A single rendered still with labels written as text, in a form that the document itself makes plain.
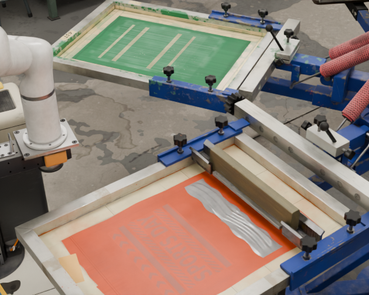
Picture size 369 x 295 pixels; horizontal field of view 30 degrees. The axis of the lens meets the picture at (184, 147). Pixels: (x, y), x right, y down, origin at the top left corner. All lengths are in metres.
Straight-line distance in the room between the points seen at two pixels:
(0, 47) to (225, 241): 0.80
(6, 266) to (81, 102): 1.61
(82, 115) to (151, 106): 0.42
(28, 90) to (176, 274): 0.62
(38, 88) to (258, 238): 0.72
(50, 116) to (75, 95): 2.38
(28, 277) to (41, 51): 1.21
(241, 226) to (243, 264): 0.14
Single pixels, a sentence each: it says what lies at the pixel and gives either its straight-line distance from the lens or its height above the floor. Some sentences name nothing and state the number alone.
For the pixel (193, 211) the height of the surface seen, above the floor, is 0.96.
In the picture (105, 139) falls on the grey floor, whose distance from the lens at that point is 3.91.
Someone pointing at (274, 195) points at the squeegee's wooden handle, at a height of 1.06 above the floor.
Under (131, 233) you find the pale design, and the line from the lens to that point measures 1.94.
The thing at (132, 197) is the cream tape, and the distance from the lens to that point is 2.05.
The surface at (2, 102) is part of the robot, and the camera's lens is 2.64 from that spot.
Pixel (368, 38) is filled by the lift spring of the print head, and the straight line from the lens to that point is 2.51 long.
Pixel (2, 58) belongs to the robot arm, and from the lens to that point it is 1.58.
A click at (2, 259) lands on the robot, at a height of 0.30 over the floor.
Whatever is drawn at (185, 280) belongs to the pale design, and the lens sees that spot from 1.81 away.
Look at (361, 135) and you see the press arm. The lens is 2.20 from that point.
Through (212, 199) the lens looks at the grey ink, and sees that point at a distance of 2.02.
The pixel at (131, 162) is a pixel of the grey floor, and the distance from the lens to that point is 3.72.
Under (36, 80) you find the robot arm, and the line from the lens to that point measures 1.86.
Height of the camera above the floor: 2.31
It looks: 37 degrees down
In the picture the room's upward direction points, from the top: 1 degrees counter-clockwise
